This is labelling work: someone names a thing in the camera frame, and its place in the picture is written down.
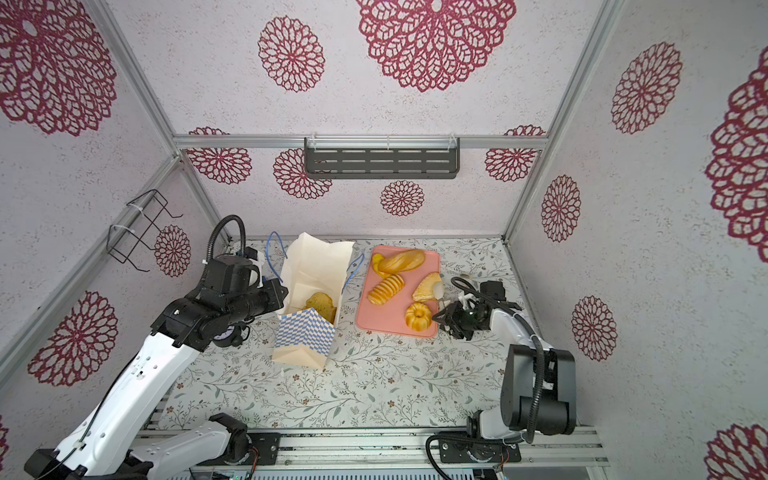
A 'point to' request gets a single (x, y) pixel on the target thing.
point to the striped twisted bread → (387, 288)
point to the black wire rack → (122, 243)
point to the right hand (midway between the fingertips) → (438, 317)
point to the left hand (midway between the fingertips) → (287, 295)
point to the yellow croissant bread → (375, 262)
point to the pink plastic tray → (414, 278)
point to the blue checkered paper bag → (312, 264)
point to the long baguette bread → (402, 261)
